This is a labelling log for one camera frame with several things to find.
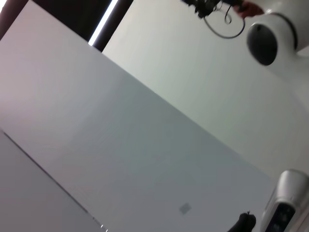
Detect red object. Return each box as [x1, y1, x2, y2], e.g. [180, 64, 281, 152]
[233, 0, 264, 19]

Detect black device cluster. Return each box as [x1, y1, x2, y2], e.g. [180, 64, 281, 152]
[181, 0, 224, 18]

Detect black food bag orange handles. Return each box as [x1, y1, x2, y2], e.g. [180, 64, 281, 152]
[228, 211, 257, 232]

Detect black looped cable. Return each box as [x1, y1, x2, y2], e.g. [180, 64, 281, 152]
[202, 0, 247, 39]

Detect bright light strip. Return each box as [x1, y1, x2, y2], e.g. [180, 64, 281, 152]
[88, 0, 119, 46]

